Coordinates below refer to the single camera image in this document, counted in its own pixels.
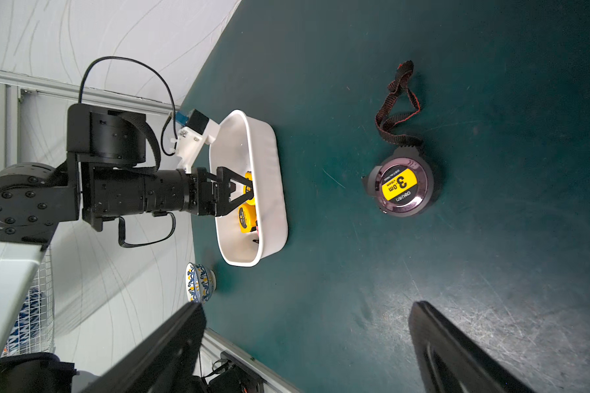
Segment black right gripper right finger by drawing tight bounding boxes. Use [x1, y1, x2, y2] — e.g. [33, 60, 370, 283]
[409, 301, 532, 392]

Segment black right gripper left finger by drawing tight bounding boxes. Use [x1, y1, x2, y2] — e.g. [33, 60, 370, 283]
[85, 303, 207, 392]

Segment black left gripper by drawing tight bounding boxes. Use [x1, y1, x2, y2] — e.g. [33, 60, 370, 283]
[189, 166, 254, 217]

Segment yellow tape measure black strap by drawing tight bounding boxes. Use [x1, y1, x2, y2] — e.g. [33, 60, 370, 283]
[238, 203, 257, 233]

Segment purple black round tape measure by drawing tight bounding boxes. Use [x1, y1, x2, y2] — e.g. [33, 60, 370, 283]
[362, 61, 436, 218]

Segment yellow tape measure black label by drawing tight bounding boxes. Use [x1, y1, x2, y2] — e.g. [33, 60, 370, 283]
[244, 171, 256, 206]

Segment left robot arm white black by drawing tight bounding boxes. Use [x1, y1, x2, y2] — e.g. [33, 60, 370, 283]
[0, 103, 256, 358]

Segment white plastic storage box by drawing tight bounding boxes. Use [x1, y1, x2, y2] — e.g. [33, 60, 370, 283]
[209, 110, 288, 267]

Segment blue yellow patterned bowl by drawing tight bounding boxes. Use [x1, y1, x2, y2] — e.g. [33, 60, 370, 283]
[186, 263, 216, 304]

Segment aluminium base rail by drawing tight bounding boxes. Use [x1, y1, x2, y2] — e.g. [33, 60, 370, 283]
[193, 328, 302, 392]

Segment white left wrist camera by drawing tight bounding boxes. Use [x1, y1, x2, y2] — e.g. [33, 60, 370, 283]
[175, 109, 221, 174]

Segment white wire wall basket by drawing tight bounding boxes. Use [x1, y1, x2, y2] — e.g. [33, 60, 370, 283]
[2, 247, 55, 357]

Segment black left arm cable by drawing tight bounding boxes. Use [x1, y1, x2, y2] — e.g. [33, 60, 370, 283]
[77, 56, 179, 157]

